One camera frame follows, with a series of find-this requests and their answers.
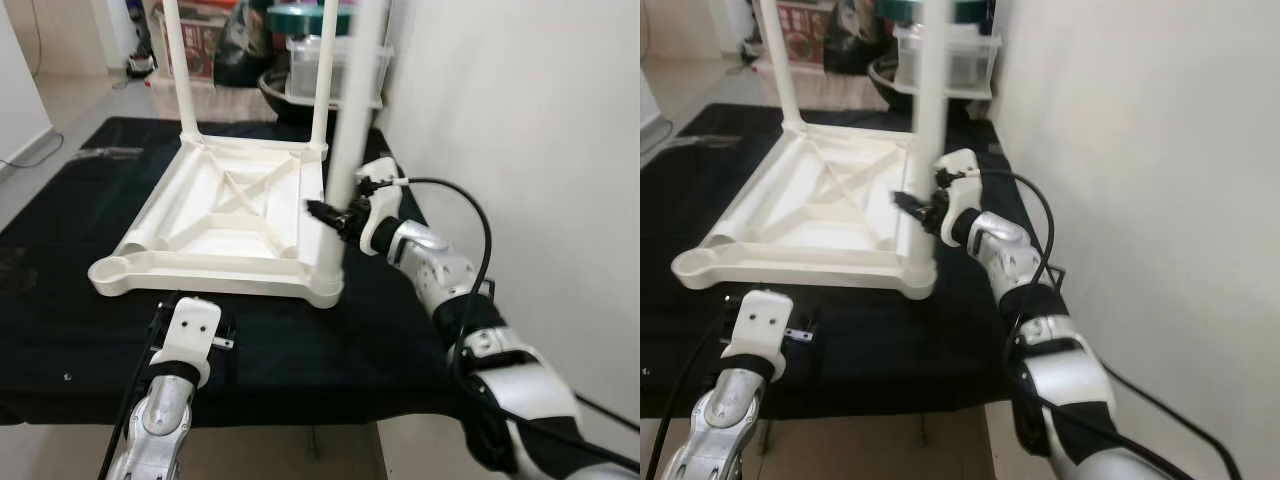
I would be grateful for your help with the clear plastic storage container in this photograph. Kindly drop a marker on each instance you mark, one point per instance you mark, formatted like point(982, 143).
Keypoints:
point(975, 65)
point(300, 70)

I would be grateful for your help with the black tablecloth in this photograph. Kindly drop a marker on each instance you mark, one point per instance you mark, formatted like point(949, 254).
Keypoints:
point(60, 330)
point(900, 340)

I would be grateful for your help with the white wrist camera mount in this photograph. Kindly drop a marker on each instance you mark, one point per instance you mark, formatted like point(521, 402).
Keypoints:
point(380, 200)
point(958, 190)
point(760, 325)
point(190, 335)

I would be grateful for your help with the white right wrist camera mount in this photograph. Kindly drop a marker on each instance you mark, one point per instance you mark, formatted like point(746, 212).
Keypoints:
point(380, 200)
point(958, 190)

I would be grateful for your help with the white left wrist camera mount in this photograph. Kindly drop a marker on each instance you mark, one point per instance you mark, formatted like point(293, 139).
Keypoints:
point(190, 335)
point(760, 325)

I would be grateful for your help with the white plastic table top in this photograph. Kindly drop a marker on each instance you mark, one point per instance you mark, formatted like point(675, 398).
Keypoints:
point(230, 270)
point(820, 260)

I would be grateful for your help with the orange-lid clear storage box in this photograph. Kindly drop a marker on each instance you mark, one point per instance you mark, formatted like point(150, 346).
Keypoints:
point(205, 45)
point(810, 35)

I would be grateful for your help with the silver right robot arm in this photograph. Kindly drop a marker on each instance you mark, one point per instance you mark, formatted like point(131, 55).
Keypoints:
point(1020, 270)
point(450, 280)

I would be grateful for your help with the green pot lid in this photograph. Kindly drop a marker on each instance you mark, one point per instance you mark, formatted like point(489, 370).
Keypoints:
point(975, 10)
point(295, 18)

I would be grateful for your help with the long clear tape strip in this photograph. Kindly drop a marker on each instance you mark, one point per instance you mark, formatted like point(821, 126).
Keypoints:
point(695, 143)
point(105, 153)

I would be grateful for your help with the black wok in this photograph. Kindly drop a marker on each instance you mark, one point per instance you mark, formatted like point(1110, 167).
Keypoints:
point(280, 105)
point(885, 90)

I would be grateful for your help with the white lace cloth cover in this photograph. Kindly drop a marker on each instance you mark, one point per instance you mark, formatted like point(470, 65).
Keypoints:
point(830, 90)
point(230, 98)

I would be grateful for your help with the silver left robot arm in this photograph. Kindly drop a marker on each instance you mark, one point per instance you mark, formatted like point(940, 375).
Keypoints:
point(715, 435)
point(160, 430)

